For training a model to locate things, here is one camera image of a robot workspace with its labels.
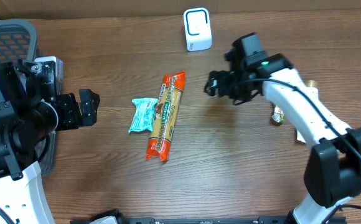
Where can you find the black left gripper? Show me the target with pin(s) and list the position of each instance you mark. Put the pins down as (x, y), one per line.
(89, 108)

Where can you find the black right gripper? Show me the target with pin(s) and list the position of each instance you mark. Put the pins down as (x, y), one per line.
(225, 78)

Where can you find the orange spaghetti packet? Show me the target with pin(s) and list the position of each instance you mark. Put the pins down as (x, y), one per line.
(165, 114)

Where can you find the mint green wipes packet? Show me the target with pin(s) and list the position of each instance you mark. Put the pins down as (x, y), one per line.
(144, 114)

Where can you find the green snack packet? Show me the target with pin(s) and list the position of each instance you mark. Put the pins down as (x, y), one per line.
(278, 115)

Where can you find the white tube with gold cap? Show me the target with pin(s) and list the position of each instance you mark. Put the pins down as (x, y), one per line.
(312, 85)

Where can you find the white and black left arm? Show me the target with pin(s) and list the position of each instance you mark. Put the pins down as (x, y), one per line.
(31, 109)

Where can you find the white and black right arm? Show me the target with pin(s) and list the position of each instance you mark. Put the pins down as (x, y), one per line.
(333, 172)

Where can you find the white barcode scanner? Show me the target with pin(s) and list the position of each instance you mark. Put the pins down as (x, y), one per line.
(198, 34)

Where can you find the grey plastic shopping basket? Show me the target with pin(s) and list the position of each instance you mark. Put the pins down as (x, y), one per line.
(18, 40)

